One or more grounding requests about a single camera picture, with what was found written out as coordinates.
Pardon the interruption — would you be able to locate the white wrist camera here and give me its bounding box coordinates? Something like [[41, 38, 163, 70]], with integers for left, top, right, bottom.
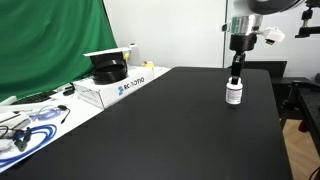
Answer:
[[261, 27, 285, 45]]

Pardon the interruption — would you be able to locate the blue cable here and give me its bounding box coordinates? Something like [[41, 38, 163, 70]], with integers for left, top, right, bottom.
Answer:
[[0, 123, 58, 168]]

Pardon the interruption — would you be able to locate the black round container stack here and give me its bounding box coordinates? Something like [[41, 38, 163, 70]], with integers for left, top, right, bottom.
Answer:
[[84, 47, 129, 85]]

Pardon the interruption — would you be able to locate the black keyboard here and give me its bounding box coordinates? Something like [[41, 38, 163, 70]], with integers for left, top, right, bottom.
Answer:
[[13, 90, 56, 105]]

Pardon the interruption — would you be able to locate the white Robotiq cardboard box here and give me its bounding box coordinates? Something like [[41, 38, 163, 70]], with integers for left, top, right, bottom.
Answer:
[[73, 66, 154, 109]]

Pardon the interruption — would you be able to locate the black side table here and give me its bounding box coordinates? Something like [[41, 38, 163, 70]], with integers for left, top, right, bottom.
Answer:
[[272, 77, 320, 156]]

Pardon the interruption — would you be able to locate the white pill bottle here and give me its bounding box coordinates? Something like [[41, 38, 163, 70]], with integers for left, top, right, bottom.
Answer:
[[225, 83, 243, 105]]

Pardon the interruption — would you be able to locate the green backdrop cloth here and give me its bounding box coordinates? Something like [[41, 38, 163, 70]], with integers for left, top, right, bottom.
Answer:
[[0, 0, 117, 100]]

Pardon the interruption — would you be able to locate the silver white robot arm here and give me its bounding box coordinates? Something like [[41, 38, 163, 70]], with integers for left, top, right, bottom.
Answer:
[[222, 0, 307, 85]]

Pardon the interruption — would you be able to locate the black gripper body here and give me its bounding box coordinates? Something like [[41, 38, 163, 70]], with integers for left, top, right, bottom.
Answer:
[[229, 34, 257, 79]]

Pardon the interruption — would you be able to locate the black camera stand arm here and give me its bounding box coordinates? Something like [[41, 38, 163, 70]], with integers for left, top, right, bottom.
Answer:
[[296, 0, 320, 38]]

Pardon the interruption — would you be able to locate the yellow small object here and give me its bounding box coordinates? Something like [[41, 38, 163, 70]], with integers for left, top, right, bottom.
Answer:
[[143, 61, 155, 68]]

